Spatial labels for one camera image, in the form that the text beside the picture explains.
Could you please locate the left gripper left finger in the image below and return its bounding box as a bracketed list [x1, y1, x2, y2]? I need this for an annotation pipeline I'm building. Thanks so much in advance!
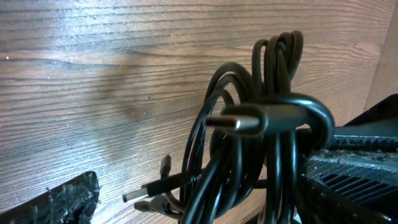
[1, 171, 100, 224]

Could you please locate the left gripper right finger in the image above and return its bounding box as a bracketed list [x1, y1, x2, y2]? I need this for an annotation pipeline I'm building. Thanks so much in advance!
[296, 176, 395, 224]

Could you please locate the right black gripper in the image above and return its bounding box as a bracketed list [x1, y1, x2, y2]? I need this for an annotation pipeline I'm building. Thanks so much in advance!
[303, 93, 397, 208]

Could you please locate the black USB cable coil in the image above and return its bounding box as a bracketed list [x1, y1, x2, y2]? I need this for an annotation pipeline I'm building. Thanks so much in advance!
[178, 30, 336, 224]

